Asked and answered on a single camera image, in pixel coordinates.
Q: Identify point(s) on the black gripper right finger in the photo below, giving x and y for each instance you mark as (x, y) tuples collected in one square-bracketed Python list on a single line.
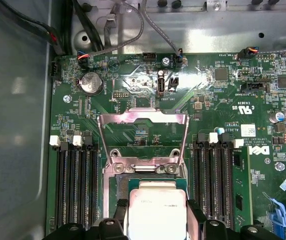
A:
[(215, 231)]

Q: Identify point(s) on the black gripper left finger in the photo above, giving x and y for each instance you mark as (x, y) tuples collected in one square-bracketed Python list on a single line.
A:
[(110, 230)]

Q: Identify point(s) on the silver CPU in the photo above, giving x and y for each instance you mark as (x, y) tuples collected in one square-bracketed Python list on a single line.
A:
[(157, 212)]

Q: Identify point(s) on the green RAM stick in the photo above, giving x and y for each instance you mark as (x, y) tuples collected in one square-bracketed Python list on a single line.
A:
[(241, 175)]

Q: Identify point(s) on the blue connector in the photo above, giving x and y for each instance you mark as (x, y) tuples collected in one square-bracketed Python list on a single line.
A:
[(279, 212)]

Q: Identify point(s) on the white sticker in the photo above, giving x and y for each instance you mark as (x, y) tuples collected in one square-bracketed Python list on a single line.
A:
[(248, 129)]

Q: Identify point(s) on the green motherboard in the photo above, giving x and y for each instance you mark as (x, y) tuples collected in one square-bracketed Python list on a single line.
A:
[(208, 115)]

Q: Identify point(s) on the silver blue capacitor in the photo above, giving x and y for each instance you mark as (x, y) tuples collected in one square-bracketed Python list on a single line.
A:
[(279, 116)]

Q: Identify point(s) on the silver coin battery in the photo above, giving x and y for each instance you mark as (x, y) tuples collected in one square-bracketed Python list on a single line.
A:
[(90, 83)]

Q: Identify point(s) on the internal USB port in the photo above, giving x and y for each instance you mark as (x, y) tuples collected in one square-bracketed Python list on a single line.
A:
[(160, 87)]

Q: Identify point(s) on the metal drive cage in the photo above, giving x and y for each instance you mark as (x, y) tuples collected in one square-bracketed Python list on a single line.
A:
[(240, 6)]

